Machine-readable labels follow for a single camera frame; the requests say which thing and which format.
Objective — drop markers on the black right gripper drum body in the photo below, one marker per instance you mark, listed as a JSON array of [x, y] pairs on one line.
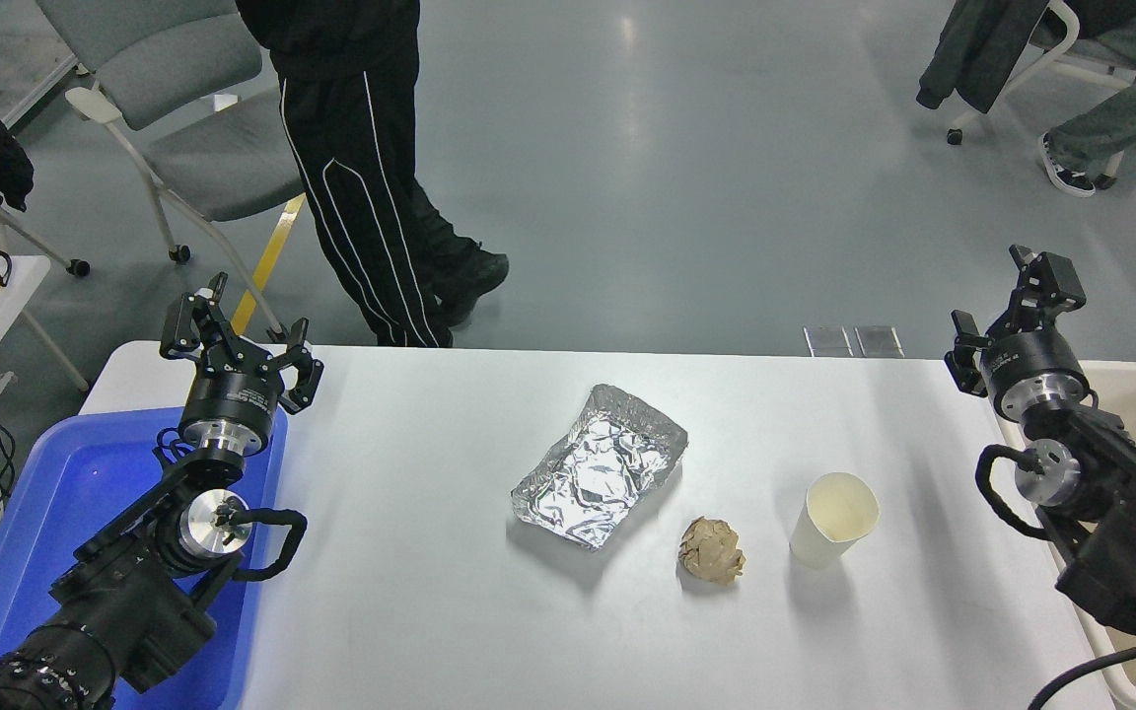
[[1027, 360]]

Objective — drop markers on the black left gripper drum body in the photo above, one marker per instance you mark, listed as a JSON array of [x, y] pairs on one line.
[[233, 396]]

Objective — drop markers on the white paper cup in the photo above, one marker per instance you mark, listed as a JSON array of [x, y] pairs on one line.
[[829, 523]]

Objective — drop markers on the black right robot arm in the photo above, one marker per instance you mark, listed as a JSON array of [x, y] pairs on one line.
[[1130, 532]]

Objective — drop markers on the grey padded office chair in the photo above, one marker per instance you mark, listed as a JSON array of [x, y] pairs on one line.
[[213, 148]]

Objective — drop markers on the seated person in grey trousers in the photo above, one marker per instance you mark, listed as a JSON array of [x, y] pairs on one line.
[[1120, 108]]

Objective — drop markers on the blue plastic tray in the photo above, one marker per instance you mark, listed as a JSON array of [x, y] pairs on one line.
[[65, 493]]

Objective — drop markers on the white framed wheeled chair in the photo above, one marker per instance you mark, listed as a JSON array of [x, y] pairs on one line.
[[1100, 67]]

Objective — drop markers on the person in striped black trousers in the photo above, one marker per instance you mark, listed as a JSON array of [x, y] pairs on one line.
[[361, 148]]

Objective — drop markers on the dark grey hanging jacket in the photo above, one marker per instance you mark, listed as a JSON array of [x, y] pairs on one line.
[[982, 49]]

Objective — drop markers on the crumpled silver foil tray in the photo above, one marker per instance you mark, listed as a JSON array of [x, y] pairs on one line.
[[598, 473]]

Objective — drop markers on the crumpled tan paper ball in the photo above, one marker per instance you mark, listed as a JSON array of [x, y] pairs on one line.
[[711, 552]]

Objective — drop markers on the white chair frame with wheel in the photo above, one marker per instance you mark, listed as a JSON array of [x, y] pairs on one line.
[[16, 232]]

